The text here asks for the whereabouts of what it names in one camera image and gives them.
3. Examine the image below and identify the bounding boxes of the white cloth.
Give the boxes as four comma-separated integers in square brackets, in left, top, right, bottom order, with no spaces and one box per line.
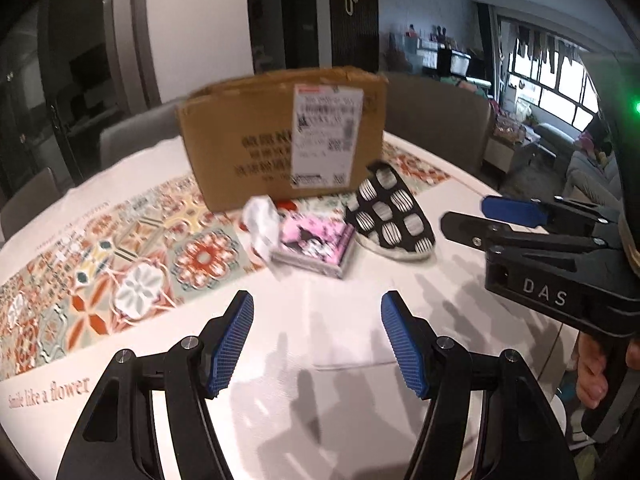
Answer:
[242,196,282,262]

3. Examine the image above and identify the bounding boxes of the grey ottoman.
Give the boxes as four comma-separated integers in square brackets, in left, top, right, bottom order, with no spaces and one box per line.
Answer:
[535,122,584,157]

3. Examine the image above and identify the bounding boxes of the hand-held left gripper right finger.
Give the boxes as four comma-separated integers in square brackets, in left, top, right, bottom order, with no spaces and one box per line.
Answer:
[381,290,563,480]

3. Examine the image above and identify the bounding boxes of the dark glass sliding door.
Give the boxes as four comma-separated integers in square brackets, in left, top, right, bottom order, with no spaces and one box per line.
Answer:
[0,0,151,202]

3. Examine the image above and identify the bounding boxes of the brown cardboard box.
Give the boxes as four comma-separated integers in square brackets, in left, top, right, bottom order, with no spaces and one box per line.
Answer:
[176,66,390,213]

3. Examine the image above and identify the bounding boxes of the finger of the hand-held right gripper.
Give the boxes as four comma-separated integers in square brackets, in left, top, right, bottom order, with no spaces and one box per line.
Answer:
[440,211,622,257]
[481,196,622,230]

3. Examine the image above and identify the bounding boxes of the grey dining chair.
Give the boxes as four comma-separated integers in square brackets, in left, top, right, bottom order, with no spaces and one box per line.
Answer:
[99,105,184,169]
[0,167,64,242]
[385,77,494,182]

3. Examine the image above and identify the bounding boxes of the large window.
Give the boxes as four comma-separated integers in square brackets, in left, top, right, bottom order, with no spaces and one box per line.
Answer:
[500,20,602,129]

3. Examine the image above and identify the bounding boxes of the grey sofa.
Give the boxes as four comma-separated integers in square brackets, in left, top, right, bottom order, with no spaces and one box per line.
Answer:
[567,132,624,207]

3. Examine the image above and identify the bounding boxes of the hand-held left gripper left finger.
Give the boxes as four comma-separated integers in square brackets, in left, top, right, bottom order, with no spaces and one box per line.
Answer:
[57,290,255,480]

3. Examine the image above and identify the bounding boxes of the person's right hand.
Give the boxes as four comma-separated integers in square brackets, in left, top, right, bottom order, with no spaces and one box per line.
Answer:
[574,332,640,409]

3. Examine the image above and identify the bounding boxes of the cluttered coffee table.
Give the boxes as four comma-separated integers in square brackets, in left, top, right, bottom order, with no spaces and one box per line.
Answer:
[482,132,542,177]

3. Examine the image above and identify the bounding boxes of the pink printed pouch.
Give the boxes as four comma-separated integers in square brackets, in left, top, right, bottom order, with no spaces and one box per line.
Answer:
[270,212,357,280]

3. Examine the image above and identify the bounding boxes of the hanging laundry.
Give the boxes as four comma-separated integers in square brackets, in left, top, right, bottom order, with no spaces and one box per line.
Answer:
[515,25,592,69]

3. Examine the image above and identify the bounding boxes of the black white patterned pouch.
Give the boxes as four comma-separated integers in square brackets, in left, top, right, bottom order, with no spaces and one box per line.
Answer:
[345,160,439,261]

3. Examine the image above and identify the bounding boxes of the black piano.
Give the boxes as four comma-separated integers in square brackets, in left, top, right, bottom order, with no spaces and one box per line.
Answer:
[435,50,489,86]

